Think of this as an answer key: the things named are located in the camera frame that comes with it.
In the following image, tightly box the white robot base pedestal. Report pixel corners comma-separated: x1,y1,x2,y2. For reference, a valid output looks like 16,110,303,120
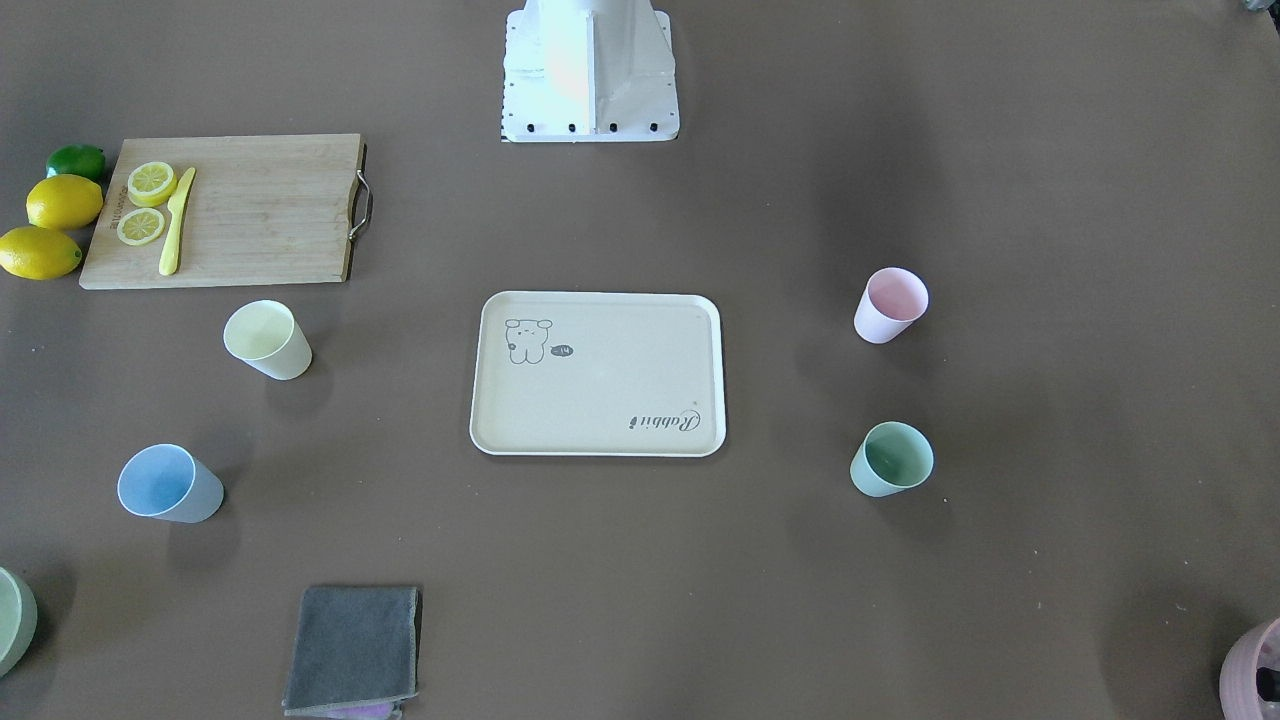
500,1,680,143

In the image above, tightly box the bamboo cutting board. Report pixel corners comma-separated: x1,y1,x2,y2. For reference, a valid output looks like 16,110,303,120
79,133,365,290

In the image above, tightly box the cream yellow plastic cup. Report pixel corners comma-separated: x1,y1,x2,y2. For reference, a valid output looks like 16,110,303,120
223,299,314,380

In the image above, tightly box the lemon half slice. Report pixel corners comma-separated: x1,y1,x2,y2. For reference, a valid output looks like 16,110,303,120
115,208,166,247
125,161,178,208

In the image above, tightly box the light blue plastic cup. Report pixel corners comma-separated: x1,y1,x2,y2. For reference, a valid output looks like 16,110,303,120
116,445,225,523

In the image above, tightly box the green lime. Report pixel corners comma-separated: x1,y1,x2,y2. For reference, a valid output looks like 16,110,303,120
45,143,106,182

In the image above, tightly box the whole yellow lemon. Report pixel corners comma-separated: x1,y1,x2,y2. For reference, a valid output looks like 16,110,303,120
26,174,104,231
1,225,83,281

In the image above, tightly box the beige rabbit print tray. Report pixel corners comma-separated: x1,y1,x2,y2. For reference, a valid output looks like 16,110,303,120
468,291,727,457

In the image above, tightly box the upper whole yellow lemon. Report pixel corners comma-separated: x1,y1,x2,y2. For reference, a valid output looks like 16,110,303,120
26,174,104,231

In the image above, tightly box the upper lemon half slice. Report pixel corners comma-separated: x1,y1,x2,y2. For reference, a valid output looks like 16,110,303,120
125,161,178,208

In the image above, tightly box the yellow plastic knife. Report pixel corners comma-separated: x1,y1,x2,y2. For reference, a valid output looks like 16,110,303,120
157,167,197,275

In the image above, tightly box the pink plastic cup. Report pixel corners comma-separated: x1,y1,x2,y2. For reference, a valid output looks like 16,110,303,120
854,266,931,345

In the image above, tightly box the lower whole yellow lemon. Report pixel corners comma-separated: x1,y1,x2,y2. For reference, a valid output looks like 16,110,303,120
1,225,83,281

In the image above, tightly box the pink mixing bowl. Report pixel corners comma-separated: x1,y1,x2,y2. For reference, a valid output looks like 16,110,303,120
1219,619,1279,719

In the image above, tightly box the grey folded cloth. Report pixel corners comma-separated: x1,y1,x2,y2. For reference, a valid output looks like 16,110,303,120
282,585,420,719

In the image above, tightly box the mint green plastic cup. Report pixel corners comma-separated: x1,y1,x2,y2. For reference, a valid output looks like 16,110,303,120
850,421,934,497

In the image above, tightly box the pale green bowl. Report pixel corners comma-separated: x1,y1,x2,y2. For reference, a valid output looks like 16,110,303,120
0,568,38,676

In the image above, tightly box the lower lemon half slice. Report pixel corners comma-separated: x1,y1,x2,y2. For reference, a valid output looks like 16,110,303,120
115,208,166,247

